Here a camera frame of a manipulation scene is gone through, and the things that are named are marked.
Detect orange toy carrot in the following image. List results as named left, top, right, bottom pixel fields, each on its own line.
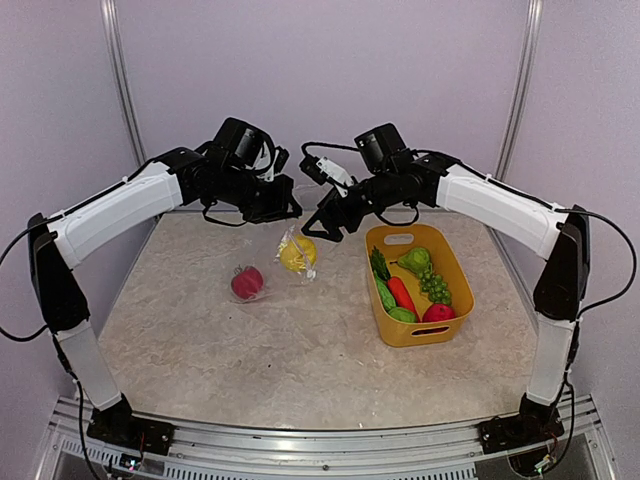
left=369, top=247, right=418, bottom=317

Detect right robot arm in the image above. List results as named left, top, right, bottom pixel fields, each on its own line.
left=300, top=123, right=590, bottom=444

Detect green toy apple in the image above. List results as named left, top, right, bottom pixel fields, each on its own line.
left=387, top=306, right=417, bottom=324

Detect right aluminium frame post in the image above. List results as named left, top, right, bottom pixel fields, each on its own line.
left=495, top=0, right=544, bottom=180

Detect aluminium front rail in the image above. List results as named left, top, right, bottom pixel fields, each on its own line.
left=29, top=389, right=619, bottom=480

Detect left aluminium frame post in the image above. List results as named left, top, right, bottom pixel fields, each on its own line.
left=100, top=0, right=147, bottom=165

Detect green toy grapes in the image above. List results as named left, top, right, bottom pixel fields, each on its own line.
left=418, top=270, right=452, bottom=306

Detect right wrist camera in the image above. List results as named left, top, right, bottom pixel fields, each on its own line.
left=299, top=154, right=356, bottom=198

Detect yellow plastic basket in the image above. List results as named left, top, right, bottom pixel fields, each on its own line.
left=365, top=224, right=475, bottom=347

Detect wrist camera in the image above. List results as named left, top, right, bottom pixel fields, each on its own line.
left=254, top=145, right=289, bottom=182
left=299, top=154, right=356, bottom=198

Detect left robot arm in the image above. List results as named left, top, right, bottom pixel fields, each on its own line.
left=28, top=118, right=301, bottom=445

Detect clear zip top bag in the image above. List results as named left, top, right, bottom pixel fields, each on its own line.
left=228, top=225, right=319, bottom=304

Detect red toy apple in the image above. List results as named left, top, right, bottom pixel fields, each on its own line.
left=421, top=303, right=456, bottom=323

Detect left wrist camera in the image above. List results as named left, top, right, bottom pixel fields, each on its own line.
left=254, top=145, right=289, bottom=182

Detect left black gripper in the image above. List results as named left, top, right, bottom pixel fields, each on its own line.
left=218, top=164, right=303, bottom=223

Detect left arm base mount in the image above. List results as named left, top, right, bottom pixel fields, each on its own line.
left=87, top=416, right=175, bottom=456

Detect green toy cucumber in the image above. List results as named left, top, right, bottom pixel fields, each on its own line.
left=374, top=276, right=397, bottom=312

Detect yellow toy lemon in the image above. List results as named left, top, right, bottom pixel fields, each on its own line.
left=279, top=235, right=318, bottom=273

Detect green toy pear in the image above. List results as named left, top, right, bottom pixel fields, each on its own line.
left=396, top=247, right=432, bottom=275

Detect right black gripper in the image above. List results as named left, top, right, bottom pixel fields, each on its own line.
left=301, top=168, right=400, bottom=241

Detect aluminium frame post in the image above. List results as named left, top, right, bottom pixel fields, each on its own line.
left=100, top=0, right=147, bottom=165
left=495, top=0, right=544, bottom=180

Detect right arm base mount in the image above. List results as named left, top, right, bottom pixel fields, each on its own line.
left=477, top=413, right=565, bottom=454

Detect red toy tomato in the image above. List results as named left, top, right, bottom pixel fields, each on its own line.
left=231, top=266, right=264, bottom=300

